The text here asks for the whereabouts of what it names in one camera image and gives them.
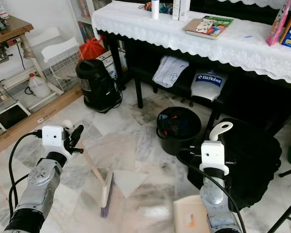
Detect beige broom with purple bristles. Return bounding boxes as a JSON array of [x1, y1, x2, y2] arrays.
[[62, 119, 114, 218]]

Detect beige long-handled dustpan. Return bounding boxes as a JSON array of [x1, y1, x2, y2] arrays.
[[173, 121, 234, 233]]

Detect long wooden plank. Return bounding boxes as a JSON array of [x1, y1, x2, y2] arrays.
[[0, 86, 84, 157]]

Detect black canister vacuum cleaner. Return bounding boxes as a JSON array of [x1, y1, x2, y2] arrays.
[[76, 59, 121, 114]]

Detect clear plastic jug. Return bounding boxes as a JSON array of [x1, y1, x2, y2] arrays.
[[28, 74, 52, 98]]

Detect white framed black tablet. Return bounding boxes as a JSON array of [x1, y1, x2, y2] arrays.
[[0, 102, 31, 131]]

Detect white printed cardboard carton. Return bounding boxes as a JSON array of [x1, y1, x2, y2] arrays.
[[97, 49, 128, 79]]

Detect red plastic bag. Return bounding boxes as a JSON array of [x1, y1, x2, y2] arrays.
[[79, 37, 107, 62]]

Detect black plastic bucket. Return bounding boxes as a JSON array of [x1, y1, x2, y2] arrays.
[[156, 107, 202, 156]]

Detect white folded shirt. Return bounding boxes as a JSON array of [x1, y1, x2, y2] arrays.
[[153, 55, 190, 89]]

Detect white bookshelf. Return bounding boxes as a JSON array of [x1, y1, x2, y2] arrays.
[[68, 0, 113, 45]]

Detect wooden sewing table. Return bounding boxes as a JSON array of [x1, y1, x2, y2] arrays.
[[0, 17, 33, 48]]

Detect white BitRobot bag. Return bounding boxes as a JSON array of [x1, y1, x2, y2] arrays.
[[192, 69, 229, 102]]

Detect white bottle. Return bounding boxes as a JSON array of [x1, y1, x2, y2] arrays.
[[151, 0, 161, 20]]

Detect white carton box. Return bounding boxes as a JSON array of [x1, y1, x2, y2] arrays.
[[172, 0, 192, 22]]

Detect white lace tablecloth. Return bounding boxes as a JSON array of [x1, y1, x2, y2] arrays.
[[91, 0, 291, 86]]

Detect green illustrated book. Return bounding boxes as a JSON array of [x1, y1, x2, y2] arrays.
[[184, 16, 235, 40]]

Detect large black bag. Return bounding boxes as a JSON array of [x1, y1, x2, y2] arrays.
[[187, 118, 283, 210]]

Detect black stand leg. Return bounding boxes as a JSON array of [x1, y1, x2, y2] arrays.
[[267, 165, 291, 233]]

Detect pink book box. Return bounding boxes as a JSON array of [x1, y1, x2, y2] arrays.
[[266, 0, 291, 47]]

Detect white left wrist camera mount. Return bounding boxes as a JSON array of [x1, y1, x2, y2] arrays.
[[41, 125, 69, 156]]

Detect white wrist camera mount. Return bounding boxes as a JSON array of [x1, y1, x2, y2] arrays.
[[200, 141, 230, 177], [41, 125, 69, 156]]

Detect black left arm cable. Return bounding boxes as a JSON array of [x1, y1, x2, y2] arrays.
[[8, 129, 44, 220]]

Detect white wire rack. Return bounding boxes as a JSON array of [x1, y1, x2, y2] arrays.
[[30, 27, 81, 93]]

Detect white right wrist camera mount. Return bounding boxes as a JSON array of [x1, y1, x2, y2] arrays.
[[200, 141, 230, 177]]

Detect black table frame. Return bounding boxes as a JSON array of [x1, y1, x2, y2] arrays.
[[101, 29, 291, 137]]

